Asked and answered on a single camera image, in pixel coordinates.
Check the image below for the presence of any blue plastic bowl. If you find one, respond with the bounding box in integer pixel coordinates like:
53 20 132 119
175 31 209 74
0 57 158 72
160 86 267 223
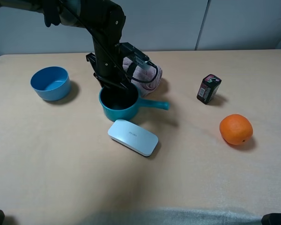
30 67 71 101

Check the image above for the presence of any black base corner right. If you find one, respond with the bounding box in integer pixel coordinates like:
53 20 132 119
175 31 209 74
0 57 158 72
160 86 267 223
261 213 281 225

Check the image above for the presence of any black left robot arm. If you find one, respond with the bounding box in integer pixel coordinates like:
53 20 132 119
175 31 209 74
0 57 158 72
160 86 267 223
0 0 131 90

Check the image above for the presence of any pink rolled towel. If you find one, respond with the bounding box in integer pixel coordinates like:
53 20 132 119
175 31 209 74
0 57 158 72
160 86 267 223
123 58 163 97

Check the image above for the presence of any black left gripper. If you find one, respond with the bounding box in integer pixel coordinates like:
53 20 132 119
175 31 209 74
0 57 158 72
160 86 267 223
86 35 136 90

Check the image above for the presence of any orange fruit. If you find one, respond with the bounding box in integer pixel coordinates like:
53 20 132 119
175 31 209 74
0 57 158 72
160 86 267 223
219 114 253 145

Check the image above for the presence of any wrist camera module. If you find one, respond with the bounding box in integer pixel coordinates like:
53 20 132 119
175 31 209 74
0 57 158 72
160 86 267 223
119 42 153 70

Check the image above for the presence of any teal saucepan with handle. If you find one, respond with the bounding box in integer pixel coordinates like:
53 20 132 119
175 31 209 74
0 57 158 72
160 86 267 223
99 84 170 121

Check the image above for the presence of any white glasses case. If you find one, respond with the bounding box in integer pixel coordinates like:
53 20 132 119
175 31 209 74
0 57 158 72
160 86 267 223
108 119 159 157

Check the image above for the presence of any black camera cable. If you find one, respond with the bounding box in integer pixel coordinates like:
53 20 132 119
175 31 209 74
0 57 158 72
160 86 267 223
58 0 160 83

